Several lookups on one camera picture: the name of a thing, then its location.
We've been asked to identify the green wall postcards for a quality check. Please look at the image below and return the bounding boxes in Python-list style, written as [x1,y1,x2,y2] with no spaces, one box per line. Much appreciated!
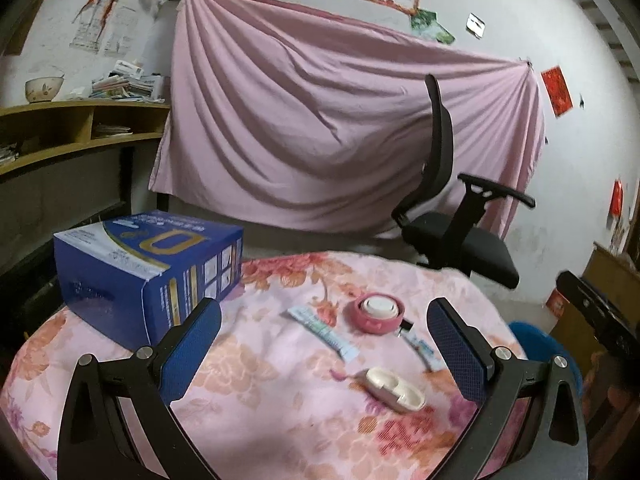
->
[410,8,457,45]

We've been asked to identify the blue cardboard box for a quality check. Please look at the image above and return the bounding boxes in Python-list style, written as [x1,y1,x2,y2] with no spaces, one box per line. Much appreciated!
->
[53,211,245,352]

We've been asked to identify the pink round case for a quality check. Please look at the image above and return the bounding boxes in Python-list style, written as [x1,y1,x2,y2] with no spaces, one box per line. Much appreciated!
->
[342,292,405,334]

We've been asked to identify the pink hanging sheet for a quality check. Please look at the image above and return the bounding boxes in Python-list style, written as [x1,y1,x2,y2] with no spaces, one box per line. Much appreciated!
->
[149,0,546,241]

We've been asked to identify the ceramic bowl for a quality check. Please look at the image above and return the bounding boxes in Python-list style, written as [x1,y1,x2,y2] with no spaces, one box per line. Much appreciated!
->
[25,75,65,105]

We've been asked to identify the wooden cabinet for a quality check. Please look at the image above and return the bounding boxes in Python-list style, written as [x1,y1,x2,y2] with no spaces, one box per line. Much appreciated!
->
[547,241,640,441]

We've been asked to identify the small tube with black cap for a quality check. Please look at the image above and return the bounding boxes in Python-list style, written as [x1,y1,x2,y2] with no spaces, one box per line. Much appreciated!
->
[400,332,441,373]

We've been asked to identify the white earbud case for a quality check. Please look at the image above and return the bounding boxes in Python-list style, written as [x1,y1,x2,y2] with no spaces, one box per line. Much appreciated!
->
[362,367,427,414]

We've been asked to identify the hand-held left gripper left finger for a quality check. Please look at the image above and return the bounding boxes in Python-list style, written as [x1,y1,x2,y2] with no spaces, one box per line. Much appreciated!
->
[56,297,223,480]

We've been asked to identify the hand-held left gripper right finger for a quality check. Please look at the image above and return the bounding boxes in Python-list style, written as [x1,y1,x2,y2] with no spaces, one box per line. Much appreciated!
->
[426,297,590,480]

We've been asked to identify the thin paper stack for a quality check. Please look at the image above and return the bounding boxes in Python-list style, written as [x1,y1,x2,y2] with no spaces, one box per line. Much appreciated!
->
[94,122,133,139]

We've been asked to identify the red diamond wall paper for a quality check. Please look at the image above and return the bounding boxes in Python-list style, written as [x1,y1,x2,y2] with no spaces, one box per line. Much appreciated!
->
[541,66,574,119]

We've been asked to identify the floral blanket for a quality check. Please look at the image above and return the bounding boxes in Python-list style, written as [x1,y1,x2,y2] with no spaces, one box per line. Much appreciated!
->
[0,251,531,480]

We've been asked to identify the stack of books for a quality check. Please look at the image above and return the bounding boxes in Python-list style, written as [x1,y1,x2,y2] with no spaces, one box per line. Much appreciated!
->
[75,60,166,101]

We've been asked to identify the blue plastic bucket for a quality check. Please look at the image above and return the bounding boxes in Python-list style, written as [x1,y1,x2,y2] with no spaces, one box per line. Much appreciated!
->
[507,321,583,396]

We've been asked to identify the wall calendar sheets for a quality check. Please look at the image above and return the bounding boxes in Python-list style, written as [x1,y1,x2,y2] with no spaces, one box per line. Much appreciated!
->
[70,5,138,58]

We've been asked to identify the wooden shelf desk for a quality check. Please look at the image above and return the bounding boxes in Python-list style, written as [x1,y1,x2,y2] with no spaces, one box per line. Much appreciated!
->
[0,100,172,181]

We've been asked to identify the black office chair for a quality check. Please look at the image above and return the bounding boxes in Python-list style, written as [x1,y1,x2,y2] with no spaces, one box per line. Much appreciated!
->
[391,74,537,290]

